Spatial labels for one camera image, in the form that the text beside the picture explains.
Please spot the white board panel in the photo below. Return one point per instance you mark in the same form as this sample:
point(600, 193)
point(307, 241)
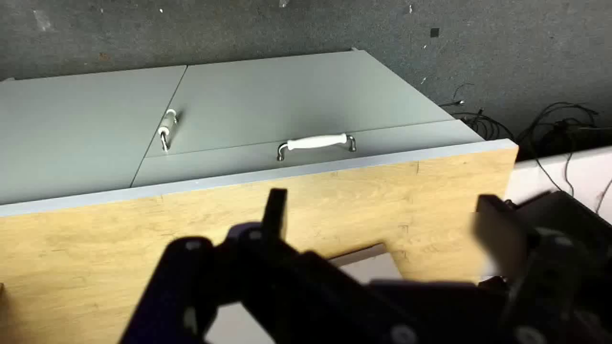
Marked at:
point(585, 168)

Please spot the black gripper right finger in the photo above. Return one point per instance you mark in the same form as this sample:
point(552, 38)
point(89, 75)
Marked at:
point(503, 235)

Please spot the flat grey plate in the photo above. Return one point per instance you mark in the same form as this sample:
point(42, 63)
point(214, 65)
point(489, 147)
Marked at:
point(372, 264)

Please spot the wood top grey front cabinet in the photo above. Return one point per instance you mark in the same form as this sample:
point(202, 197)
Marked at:
point(95, 254)

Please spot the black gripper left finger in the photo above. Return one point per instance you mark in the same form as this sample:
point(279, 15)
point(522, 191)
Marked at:
point(275, 216)

